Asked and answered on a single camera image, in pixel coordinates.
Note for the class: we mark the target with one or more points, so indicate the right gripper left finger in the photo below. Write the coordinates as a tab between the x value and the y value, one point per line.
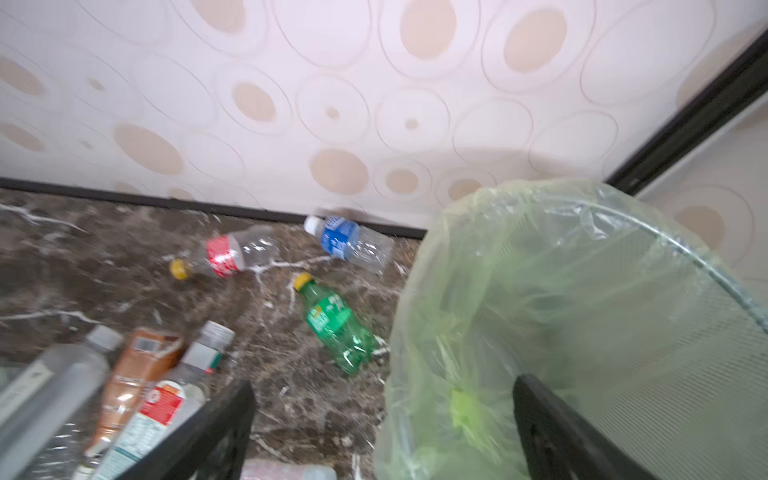
212	444

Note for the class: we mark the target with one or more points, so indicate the red white label bottle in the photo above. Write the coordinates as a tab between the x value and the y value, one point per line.
171	401

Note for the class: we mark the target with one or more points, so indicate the green lined mesh waste bin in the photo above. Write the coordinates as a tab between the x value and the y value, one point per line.
622	312

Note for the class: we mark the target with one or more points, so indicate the red cap lying bottle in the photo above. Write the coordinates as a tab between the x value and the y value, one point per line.
259	469

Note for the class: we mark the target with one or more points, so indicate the red label clear bottle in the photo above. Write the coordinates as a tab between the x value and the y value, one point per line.
228	254

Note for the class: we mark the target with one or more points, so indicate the blue label water bottle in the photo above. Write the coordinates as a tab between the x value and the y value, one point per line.
346	240

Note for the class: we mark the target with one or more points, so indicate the tall clear white-cap bottle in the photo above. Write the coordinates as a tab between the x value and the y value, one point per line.
48	392

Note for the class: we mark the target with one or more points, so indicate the green soda bottle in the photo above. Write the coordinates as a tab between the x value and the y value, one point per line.
335	324

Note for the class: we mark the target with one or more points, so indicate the orange label tea bottle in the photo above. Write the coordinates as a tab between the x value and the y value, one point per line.
148	355

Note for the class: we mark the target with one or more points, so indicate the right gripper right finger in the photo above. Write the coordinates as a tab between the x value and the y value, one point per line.
558	443

